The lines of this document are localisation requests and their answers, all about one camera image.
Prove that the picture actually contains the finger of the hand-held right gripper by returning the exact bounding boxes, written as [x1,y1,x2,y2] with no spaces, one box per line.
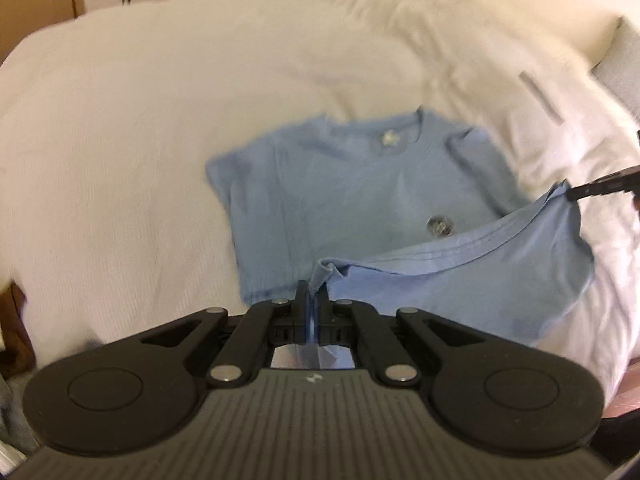
[567,162,640,202]

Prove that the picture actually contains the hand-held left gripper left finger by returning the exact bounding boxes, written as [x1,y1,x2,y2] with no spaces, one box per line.
[140,280,314,387]

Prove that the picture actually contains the grey cloth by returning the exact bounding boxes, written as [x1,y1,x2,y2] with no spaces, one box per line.
[0,375,43,463]

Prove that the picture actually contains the white bed duvet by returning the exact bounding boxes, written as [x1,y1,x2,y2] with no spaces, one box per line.
[0,0,640,411]

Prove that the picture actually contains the light blue t-shirt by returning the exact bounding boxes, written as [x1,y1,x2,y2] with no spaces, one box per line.
[205,105,597,367]

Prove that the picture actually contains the dark brown furniture piece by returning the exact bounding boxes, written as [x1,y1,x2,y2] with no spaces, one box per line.
[0,280,37,377]

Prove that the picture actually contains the grey pillow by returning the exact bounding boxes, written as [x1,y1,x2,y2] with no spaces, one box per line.
[592,15,640,128]

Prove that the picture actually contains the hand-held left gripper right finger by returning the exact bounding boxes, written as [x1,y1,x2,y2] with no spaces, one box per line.
[313,282,483,387]

